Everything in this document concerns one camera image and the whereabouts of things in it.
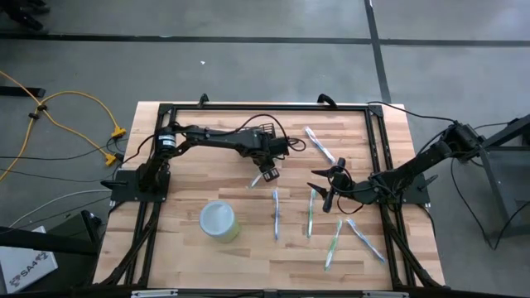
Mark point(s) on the white printed cardboard box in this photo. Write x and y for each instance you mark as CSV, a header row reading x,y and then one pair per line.
x,y
25,269

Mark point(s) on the black flat floor bar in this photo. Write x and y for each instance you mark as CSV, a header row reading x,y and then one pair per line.
x,y
20,92

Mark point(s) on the silver table edge bracket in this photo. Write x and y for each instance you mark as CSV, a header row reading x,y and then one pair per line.
x,y
385,294
153,293

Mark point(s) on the black metal side table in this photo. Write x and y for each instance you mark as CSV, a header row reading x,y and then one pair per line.
x,y
509,178

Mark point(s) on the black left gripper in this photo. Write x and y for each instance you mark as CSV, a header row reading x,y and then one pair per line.
x,y
267,145

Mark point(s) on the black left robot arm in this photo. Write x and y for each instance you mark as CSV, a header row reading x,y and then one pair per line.
x,y
215,138

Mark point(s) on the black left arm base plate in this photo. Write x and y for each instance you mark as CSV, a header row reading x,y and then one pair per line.
x,y
124,192

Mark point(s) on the person's foot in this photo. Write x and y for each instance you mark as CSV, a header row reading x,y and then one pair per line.
x,y
39,6
25,18

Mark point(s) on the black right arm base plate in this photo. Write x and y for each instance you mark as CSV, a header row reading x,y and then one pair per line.
x,y
418,198

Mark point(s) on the black equipment stand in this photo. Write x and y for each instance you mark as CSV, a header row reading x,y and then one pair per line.
x,y
62,244

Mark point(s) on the pale green cup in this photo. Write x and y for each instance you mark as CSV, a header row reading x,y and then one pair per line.
x,y
217,221

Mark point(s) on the green toothbrush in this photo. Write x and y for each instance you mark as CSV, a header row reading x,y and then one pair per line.
x,y
256,181
333,244
310,215

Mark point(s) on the black aluminium table frame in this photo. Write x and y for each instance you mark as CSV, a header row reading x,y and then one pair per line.
x,y
269,107

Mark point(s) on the black frame clamp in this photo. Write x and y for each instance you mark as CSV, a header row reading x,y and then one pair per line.
x,y
327,99
203,100

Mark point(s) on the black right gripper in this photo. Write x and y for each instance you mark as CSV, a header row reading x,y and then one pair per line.
x,y
356,191

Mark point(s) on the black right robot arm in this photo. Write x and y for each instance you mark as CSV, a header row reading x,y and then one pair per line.
x,y
422,159

